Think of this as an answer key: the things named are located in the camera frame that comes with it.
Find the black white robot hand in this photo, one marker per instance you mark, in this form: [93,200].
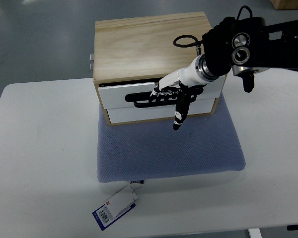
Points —
[182,84]

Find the black drawer handle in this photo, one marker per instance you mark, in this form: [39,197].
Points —
[163,98]

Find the white drawer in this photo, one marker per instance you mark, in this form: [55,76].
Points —
[113,97]

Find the wooden drawer cabinet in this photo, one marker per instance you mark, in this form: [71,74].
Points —
[137,50]

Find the blue grey cushion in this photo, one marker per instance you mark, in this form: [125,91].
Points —
[153,150]

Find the grey metal clamp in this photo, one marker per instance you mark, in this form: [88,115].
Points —
[91,62]

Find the wooden box corner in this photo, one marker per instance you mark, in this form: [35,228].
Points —
[285,4]

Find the white blue product tag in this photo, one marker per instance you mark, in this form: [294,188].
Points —
[115,207]

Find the white table leg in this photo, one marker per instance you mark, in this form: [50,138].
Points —
[254,233]

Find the black bar under table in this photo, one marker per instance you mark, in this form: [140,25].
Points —
[292,227]

